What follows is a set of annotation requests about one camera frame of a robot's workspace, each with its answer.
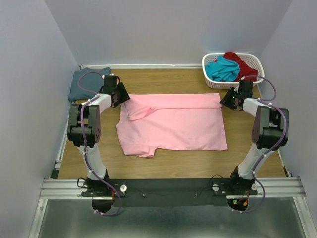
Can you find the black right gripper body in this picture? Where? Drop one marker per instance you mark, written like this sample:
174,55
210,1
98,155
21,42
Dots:
230,99

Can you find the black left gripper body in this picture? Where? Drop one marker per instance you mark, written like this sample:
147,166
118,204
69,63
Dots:
115,91

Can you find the pink t shirt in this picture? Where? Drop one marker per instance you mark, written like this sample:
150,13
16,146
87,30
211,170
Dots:
178,122

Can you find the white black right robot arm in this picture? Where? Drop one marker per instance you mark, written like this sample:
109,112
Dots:
269,133

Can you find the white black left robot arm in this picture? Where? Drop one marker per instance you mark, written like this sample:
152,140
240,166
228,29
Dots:
84,130

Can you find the folded grey-blue t shirt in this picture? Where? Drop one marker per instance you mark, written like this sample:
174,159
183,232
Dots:
92,82

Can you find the turquoise t shirt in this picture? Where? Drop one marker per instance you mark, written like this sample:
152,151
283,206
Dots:
222,70

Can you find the dark red t shirt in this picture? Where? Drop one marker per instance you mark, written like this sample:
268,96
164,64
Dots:
245,70

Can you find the white plastic laundry basket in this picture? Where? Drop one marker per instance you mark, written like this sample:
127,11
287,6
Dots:
251,60

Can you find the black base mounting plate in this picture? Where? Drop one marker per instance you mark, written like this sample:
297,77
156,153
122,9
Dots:
174,192

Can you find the aluminium frame rail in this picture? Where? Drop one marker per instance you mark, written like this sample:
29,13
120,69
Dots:
278,210

